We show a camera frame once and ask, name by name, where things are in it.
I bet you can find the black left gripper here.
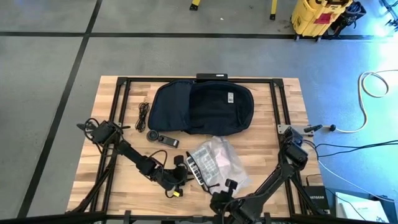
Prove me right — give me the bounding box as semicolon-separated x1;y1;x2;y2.
157;155;195;198

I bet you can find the white mesh zip pouch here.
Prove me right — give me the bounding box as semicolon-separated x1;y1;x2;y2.
185;136;251;195

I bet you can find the black oblong handheld device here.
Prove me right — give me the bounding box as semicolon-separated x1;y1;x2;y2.
157;135;180;149

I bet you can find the round black disc device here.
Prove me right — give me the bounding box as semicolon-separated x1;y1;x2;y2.
146;129;160;142

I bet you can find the navy blue backpack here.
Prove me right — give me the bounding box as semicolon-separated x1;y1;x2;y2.
147;79;255;137

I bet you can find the black network switch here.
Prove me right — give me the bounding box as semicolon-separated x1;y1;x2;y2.
196;73;228;82

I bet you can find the black spring clamp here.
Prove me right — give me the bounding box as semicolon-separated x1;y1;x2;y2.
303;124;324;134

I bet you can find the black aluminium crossbeam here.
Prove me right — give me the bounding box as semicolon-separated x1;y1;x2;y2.
0;212;398;224

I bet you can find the white cardboard box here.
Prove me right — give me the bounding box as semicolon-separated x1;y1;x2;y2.
335;192;389;223

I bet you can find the yellow tool cart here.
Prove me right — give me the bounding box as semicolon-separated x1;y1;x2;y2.
291;0;354;39

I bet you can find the black bag beside cart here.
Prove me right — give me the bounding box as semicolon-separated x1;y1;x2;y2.
331;1;367;35

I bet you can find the black tripod stand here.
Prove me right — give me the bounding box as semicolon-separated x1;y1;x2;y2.
384;0;398;30

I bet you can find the black Netgear switch box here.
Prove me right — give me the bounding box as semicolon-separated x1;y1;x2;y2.
303;185;330;213

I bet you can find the black aluminium table frame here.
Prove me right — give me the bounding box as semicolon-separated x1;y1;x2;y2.
66;76;330;218

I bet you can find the thin white floor cable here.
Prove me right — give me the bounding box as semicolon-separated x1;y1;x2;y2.
317;160;388;202

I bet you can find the black floor cable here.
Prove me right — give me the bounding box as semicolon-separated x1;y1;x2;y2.
306;139;398;158

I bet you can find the thick white floor cable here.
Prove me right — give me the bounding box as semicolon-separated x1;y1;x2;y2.
323;70;398;134

